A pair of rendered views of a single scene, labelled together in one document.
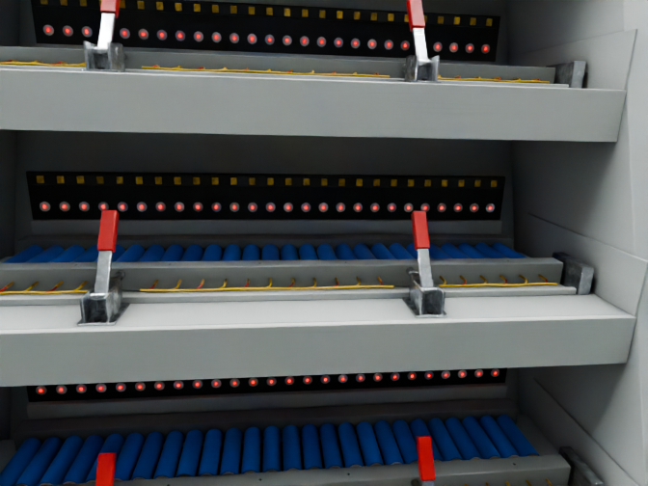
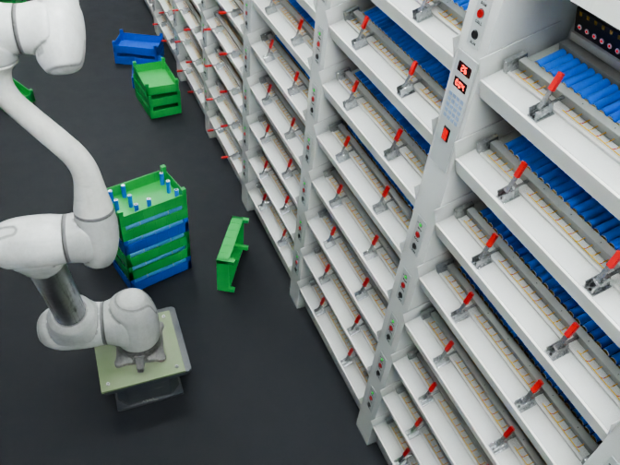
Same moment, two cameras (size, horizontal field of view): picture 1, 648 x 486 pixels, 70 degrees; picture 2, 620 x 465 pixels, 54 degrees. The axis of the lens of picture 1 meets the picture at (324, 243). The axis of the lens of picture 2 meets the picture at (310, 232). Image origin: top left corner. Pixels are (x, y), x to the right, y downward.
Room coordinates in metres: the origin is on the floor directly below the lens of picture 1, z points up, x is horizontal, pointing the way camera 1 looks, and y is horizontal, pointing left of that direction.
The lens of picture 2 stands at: (-0.29, -1.31, 2.11)
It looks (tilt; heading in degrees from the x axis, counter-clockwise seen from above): 43 degrees down; 69
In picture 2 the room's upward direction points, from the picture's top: 7 degrees clockwise
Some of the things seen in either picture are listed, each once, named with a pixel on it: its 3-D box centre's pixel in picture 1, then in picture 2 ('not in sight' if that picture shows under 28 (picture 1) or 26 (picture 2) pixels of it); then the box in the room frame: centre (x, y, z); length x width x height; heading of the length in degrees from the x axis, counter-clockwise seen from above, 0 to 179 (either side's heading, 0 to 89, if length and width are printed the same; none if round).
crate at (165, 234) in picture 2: not in sight; (147, 222); (-0.26, 0.73, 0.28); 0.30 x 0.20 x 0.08; 20
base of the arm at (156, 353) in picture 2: not in sight; (139, 344); (-0.36, 0.11, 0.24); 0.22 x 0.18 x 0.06; 86
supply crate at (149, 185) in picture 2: not in sight; (143, 195); (-0.26, 0.73, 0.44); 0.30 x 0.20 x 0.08; 20
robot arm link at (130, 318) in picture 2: not in sight; (132, 316); (-0.37, 0.13, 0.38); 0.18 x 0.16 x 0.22; 176
